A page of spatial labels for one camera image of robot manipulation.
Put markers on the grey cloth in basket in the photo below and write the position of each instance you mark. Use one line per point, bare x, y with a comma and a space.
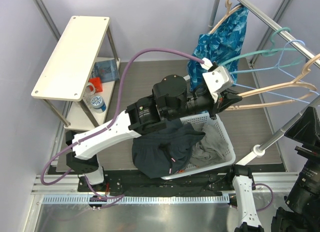
209, 150

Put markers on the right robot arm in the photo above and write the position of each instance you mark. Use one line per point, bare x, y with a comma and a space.
303, 199

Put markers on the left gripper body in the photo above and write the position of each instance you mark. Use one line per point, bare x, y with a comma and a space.
201, 105

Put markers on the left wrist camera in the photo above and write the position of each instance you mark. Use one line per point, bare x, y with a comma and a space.
217, 80

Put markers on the light blue hanger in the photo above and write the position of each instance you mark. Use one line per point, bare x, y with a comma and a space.
277, 66

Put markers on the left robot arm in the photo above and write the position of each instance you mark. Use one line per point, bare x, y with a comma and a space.
169, 101

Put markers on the clear glass mug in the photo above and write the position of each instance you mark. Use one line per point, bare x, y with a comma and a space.
89, 92

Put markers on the metal clothes rack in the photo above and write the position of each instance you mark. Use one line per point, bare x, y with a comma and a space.
259, 150

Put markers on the red box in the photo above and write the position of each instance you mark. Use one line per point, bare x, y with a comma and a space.
97, 85

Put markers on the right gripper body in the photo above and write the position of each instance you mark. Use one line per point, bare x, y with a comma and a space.
314, 151

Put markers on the blue floral shorts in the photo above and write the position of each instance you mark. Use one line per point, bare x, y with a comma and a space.
224, 43

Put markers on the teal plastic hanger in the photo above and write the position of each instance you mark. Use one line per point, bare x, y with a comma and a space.
265, 52

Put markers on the dark navy shorts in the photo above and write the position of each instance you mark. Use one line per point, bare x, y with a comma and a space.
167, 151

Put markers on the white laundry basket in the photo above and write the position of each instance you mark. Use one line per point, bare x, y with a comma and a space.
229, 154

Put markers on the blue book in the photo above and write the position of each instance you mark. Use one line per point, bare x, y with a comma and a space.
106, 70

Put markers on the white side shelf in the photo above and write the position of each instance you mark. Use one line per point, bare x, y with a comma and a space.
63, 80

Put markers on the beige wooden hanger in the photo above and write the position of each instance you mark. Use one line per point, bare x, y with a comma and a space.
212, 26

